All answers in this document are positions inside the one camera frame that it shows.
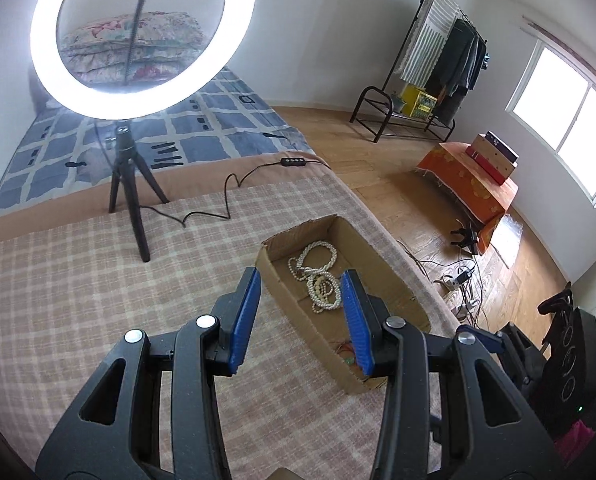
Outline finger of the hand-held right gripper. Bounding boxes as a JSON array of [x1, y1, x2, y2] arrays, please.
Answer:
[[457, 324, 539, 392]]

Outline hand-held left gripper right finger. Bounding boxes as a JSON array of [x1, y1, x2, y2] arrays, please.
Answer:
[[339, 269, 559, 480]]

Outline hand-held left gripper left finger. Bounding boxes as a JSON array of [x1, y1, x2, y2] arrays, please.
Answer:
[[35, 266, 262, 480]]

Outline small pearl strand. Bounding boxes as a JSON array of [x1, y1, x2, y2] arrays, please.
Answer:
[[308, 287, 343, 314]]

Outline small green bottle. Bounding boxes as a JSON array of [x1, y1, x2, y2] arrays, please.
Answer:
[[335, 342, 359, 366]]

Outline cream bead bracelet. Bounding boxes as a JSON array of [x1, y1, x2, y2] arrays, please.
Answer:
[[312, 275, 336, 301]]

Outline long pearl necklace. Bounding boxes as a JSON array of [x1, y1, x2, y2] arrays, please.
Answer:
[[288, 241, 339, 286]]

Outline white power strip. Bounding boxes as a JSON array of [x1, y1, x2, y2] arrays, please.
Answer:
[[440, 267, 476, 291]]

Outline pink cloth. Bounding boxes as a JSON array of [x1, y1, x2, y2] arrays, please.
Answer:
[[555, 420, 596, 467]]

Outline small black floor tripod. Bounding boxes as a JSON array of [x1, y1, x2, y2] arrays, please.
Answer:
[[450, 225, 481, 253]]

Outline orange cloth covered table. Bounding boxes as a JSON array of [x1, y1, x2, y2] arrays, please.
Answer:
[[417, 141, 520, 253]]

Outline red flat box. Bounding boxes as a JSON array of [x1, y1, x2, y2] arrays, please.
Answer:
[[465, 147, 508, 186]]

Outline tan cardboard box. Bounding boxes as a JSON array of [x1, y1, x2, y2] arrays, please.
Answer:
[[470, 133, 514, 178]]

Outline black tripod stand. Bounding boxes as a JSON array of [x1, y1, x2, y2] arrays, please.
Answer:
[[109, 0, 170, 263]]

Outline dark flat box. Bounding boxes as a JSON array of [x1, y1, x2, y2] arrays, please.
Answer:
[[484, 131, 520, 163]]

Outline blue patterned bed sheet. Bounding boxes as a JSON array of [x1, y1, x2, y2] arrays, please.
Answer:
[[0, 67, 314, 221]]

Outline black metal clothes rack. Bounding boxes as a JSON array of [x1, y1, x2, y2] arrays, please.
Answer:
[[349, 0, 486, 143]]

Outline yellow crate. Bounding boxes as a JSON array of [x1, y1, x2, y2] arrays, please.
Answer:
[[400, 85, 438, 120]]

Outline window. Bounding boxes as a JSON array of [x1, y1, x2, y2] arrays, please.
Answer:
[[505, 40, 596, 206]]

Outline dark hanging clothes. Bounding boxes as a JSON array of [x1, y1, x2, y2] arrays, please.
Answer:
[[425, 19, 486, 98]]

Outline striped hanging towel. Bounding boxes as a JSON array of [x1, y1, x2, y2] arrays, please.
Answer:
[[398, 0, 461, 81]]

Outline stack of folded floral quilts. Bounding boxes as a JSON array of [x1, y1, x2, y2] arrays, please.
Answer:
[[60, 11, 206, 86]]

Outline floor cables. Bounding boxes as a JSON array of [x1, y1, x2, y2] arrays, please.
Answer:
[[398, 240, 499, 331]]

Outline black ring light cable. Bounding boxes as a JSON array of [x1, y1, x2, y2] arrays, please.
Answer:
[[150, 157, 329, 228]]

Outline white ring light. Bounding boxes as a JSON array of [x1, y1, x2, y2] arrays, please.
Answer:
[[29, 0, 256, 122]]

